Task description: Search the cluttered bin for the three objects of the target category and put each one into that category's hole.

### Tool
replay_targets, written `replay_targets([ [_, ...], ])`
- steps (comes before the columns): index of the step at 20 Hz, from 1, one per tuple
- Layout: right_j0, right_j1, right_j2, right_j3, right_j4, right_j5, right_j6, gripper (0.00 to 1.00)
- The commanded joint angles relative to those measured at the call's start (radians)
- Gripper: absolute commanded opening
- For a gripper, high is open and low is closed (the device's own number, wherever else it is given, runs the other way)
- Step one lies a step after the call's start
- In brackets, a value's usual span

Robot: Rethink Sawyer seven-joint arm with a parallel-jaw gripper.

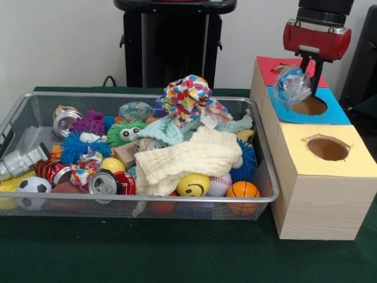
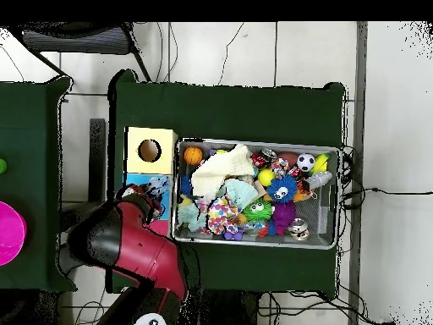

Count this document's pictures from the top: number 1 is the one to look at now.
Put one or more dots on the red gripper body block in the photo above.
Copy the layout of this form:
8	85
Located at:
318	42

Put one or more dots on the wooden box with three holes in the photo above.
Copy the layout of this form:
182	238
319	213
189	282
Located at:
318	206

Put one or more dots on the cream waffle cloth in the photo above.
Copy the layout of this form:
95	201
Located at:
188	156

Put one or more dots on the dark green table cloth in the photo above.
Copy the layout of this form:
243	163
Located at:
368	107
147	250

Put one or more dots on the shallow silver mesh bin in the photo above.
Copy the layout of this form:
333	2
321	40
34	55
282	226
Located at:
206	210

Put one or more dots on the green spiky toy with eyes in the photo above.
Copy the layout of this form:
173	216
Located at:
115	139

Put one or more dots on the grey crushed bottle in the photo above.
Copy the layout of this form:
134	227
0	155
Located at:
20	160

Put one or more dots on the polka dot cloth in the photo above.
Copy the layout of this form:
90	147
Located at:
188	97

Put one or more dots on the small soccer ball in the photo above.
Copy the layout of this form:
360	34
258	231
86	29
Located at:
33	185

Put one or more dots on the purple knobbly toy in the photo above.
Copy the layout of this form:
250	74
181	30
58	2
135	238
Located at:
89	123

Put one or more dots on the small orange basketball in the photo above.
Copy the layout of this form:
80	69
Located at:
243	190

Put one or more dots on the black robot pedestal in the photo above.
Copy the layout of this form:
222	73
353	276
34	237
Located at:
171	44

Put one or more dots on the black flat panel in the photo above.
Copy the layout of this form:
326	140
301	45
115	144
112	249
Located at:
365	59

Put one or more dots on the crushed clear plastic bottle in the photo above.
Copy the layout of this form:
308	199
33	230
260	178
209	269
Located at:
293	87

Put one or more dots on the yellow smiley ball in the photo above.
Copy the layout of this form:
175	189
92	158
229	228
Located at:
193	185

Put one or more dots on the blue spiky toy small eyes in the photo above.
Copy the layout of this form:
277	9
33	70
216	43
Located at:
70	148

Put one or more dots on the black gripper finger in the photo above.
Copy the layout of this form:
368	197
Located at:
304	64
318	73

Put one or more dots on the mint green waffle cloth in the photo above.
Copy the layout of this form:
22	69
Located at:
159	129

